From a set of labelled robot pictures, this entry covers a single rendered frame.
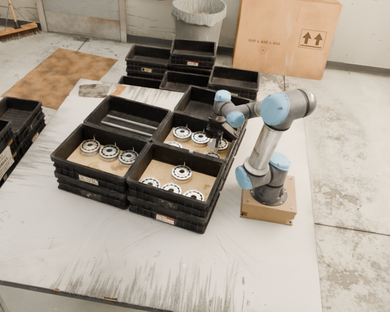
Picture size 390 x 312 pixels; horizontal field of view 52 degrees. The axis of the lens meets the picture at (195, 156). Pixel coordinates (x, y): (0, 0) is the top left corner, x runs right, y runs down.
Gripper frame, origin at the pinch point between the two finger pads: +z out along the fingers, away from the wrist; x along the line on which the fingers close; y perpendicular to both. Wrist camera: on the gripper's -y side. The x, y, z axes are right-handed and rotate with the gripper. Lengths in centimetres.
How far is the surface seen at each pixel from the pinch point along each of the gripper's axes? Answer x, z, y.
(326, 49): -265, 60, -57
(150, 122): -10.1, 4.5, 43.2
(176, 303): 84, 12, -8
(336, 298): 13, 81, -92
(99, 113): 1, -1, 70
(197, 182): 27.0, 1.3, 2.9
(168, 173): 26.1, 2.0, 18.3
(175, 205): 46.7, -1.5, 7.2
